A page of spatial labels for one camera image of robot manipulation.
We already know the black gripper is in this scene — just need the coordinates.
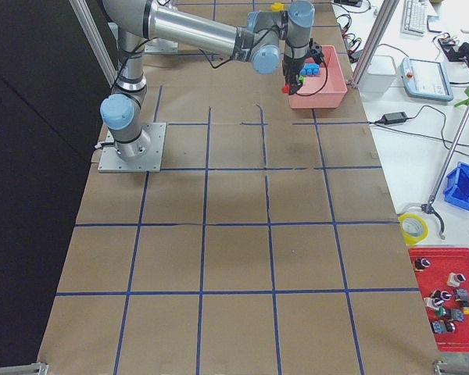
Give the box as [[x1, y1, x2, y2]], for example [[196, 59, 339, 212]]
[[282, 42, 309, 95]]

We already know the blue toy block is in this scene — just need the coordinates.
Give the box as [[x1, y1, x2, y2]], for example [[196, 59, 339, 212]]
[[300, 62, 320, 77]]

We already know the yellow toy block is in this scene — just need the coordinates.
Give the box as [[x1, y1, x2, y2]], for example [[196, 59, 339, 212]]
[[270, 2, 285, 12]]

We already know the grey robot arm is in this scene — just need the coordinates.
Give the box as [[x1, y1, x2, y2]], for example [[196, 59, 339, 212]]
[[99, 0, 319, 172]]

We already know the pink plastic box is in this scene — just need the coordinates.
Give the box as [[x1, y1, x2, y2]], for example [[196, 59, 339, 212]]
[[288, 45, 347, 109]]

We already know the white square device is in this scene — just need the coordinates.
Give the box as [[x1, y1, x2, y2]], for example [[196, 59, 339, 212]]
[[360, 55, 397, 93]]

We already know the black power adapter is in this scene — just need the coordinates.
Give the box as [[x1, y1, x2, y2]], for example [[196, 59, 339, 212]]
[[380, 112, 409, 125]]

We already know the teach pendant tablet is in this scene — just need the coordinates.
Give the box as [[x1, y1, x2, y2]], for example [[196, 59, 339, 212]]
[[400, 57, 453, 102]]

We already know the white keyboard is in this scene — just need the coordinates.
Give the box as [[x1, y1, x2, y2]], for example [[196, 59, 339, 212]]
[[400, 0, 428, 37]]

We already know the long metal grabber tool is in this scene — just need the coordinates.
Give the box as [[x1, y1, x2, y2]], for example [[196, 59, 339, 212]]
[[421, 99, 469, 240]]

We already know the yellow tape roll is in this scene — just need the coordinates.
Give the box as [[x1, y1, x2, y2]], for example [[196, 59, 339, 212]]
[[399, 212, 428, 247]]

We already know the blue plastic bin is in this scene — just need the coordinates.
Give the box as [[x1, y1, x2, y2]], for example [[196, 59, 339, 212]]
[[443, 162, 469, 212]]

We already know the red parts tray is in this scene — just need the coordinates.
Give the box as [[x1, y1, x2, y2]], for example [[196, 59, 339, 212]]
[[409, 247, 469, 352]]

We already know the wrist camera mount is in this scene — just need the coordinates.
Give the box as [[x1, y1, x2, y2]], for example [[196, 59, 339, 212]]
[[307, 38, 324, 65]]

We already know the aluminium frame post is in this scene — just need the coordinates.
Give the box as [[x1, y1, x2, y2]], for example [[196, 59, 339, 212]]
[[350, 0, 399, 88]]

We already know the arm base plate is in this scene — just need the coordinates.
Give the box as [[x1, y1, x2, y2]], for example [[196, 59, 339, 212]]
[[144, 38, 178, 55], [98, 122, 167, 173]]

